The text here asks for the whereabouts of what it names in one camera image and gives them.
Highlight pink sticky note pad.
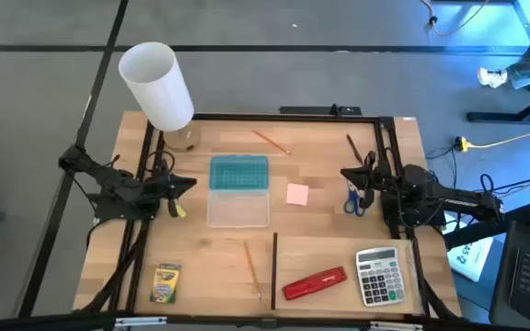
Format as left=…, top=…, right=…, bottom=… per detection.
left=285, top=182, right=310, bottom=207

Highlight yellow power cable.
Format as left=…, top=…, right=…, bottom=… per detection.
left=453, top=128, right=530, bottom=154

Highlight yellow green crayon box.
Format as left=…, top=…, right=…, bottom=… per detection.
left=148, top=262, right=183, bottom=304

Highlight white cylinder shade lamp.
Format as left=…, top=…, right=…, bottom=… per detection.
left=117, top=40, right=202, bottom=154

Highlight person's shoe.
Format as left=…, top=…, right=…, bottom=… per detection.
left=477, top=66, right=509, bottom=89

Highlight black rectangular device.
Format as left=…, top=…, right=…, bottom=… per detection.
left=278, top=104, right=363, bottom=117

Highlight dark brown pen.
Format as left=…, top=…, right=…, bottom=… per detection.
left=345, top=133, right=365, bottom=166

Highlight white printed box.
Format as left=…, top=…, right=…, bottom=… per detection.
left=446, top=211, right=495, bottom=283

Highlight red stapler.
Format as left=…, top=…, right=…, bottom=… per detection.
left=282, top=265, right=349, bottom=302

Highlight black aluminium crossbar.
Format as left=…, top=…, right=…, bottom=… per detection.
left=0, top=311, right=530, bottom=331

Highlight black table rig frame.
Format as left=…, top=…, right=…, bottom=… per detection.
left=74, top=112, right=467, bottom=323

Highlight orange wooden pencil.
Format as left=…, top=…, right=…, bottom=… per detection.
left=251, top=129, right=293, bottom=156
left=242, top=239, right=263, bottom=301

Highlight grey desk calculator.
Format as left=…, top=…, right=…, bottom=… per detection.
left=354, top=246, right=407, bottom=308

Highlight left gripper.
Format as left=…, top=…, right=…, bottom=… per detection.
left=153, top=172, right=198, bottom=219

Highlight blue handled scissors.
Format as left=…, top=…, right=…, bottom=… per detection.
left=342, top=178, right=367, bottom=218

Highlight blue lid clear pencil case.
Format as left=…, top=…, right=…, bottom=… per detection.
left=206, top=154, right=271, bottom=230

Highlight beige floor cable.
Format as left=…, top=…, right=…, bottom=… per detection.
left=419, top=0, right=491, bottom=38

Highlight wooden shelf black frame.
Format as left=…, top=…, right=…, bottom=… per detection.
left=271, top=232, right=425, bottom=318

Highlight black desk leg frame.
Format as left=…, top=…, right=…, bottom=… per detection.
left=466, top=0, right=530, bottom=124

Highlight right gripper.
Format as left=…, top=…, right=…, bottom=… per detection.
left=340, top=150, right=394, bottom=211

